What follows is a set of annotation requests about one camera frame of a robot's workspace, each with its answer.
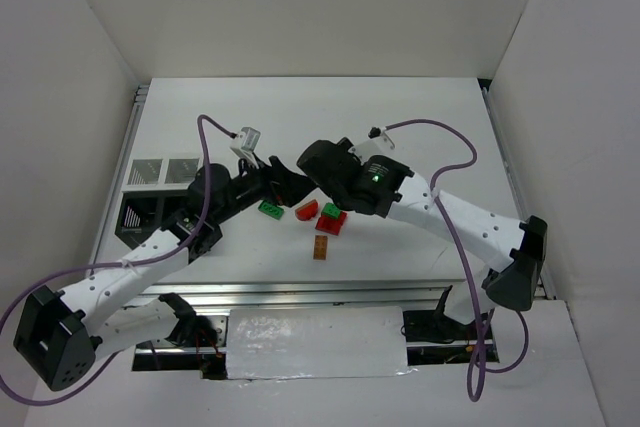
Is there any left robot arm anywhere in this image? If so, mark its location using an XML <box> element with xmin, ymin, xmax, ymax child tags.
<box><xmin>13</xmin><ymin>156</ymin><xmax>316</xmax><ymax>392</ymax></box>

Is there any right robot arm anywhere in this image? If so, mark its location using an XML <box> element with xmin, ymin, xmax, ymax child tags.
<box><xmin>297</xmin><ymin>138</ymin><xmax>548</xmax><ymax>343</ymax></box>

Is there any red curved lego brick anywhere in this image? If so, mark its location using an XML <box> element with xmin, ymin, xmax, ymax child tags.
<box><xmin>295</xmin><ymin>199</ymin><xmax>319</xmax><ymax>222</ymax></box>

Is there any green square lego brick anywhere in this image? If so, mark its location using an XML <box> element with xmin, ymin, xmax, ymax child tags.
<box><xmin>321</xmin><ymin>202</ymin><xmax>342</xmax><ymax>220</ymax></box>

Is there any orange flat lego plate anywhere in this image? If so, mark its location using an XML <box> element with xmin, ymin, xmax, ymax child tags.
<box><xmin>313</xmin><ymin>235</ymin><xmax>329</xmax><ymax>261</ymax></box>

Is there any white slatted container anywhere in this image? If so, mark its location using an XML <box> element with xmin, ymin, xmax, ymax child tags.
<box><xmin>121</xmin><ymin>154</ymin><xmax>202</xmax><ymax>192</ymax></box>

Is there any black slatted container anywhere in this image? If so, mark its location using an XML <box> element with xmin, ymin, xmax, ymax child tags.
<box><xmin>115</xmin><ymin>190</ymin><xmax>195</xmax><ymax>249</ymax></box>

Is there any silver tape sheet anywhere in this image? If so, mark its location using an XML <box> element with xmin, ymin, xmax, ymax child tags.
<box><xmin>226</xmin><ymin>306</ymin><xmax>410</xmax><ymax>380</ymax></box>

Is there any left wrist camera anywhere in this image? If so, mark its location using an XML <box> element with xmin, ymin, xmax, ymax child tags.
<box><xmin>230</xmin><ymin>126</ymin><xmax>261</xmax><ymax>166</ymax></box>

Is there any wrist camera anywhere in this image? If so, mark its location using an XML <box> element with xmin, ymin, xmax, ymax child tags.
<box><xmin>350</xmin><ymin>127</ymin><xmax>395</xmax><ymax>163</ymax></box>
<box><xmin>230</xmin><ymin>126</ymin><xmax>261</xmax><ymax>166</ymax></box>

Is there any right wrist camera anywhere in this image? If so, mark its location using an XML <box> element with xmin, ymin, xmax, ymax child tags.
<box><xmin>350</xmin><ymin>127</ymin><xmax>395</xmax><ymax>163</ymax></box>

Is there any aluminium frame rail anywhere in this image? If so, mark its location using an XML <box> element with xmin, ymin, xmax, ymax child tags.
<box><xmin>127</xmin><ymin>280</ymin><xmax>461</xmax><ymax>311</ymax></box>

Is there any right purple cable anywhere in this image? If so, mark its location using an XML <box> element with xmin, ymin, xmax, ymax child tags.
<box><xmin>387</xmin><ymin>119</ymin><xmax>531</xmax><ymax>403</ymax></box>

